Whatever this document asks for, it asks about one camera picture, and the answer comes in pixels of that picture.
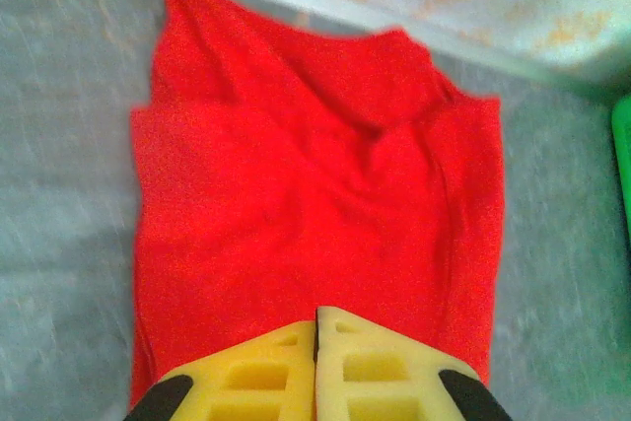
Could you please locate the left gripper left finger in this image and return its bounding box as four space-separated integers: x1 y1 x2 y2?
125 319 317 421

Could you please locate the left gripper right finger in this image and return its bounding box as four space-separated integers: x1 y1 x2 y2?
315 306 515 421

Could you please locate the red t-shirt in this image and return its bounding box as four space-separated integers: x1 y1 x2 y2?
127 0 506 413

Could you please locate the green plastic basket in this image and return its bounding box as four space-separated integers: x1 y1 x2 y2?
609 94 631 247

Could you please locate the aluminium frame crossbar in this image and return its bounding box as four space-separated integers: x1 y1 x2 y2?
115 0 615 93

